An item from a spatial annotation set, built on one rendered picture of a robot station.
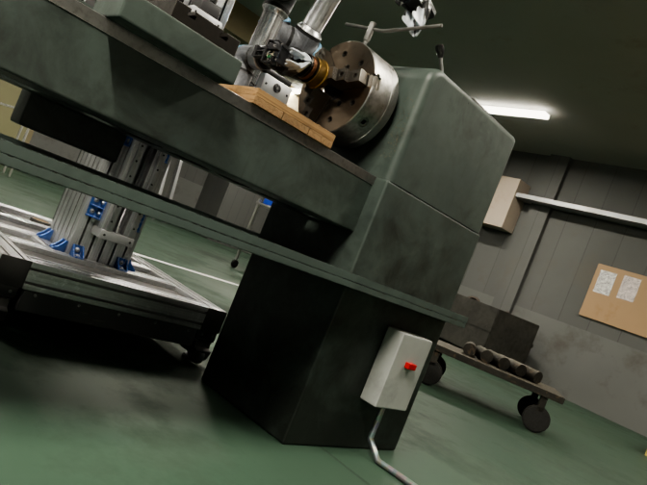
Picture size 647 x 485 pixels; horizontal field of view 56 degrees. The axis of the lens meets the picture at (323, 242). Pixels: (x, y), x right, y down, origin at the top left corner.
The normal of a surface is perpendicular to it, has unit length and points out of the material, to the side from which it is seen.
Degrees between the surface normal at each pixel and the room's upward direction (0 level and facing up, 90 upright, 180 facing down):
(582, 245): 90
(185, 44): 90
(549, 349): 90
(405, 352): 90
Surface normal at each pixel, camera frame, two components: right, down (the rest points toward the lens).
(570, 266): -0.69, -0.29
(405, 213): 0.66, 0.25
